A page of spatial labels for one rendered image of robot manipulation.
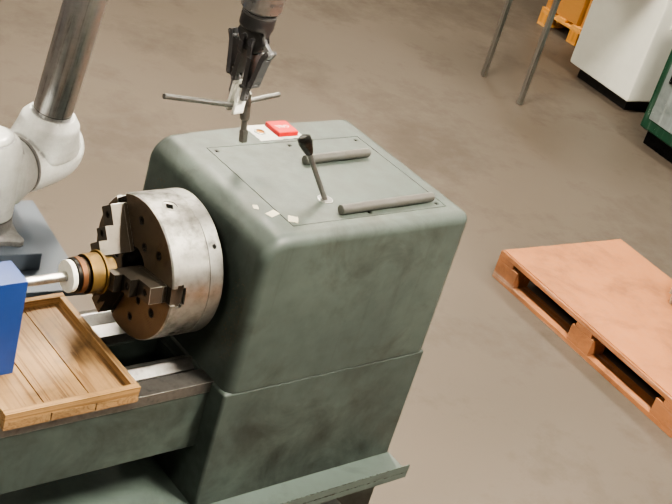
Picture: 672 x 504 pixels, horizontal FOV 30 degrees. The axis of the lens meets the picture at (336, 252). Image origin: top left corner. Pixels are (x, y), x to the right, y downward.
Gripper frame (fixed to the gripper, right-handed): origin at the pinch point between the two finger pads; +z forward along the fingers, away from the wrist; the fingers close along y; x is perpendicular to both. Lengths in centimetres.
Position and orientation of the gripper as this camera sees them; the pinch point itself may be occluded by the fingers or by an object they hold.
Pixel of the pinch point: (237, 96)
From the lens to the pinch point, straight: 272.8
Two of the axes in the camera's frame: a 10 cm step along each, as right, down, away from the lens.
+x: 6.7, -2.1, 7.1
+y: 6.9, 5.3, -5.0
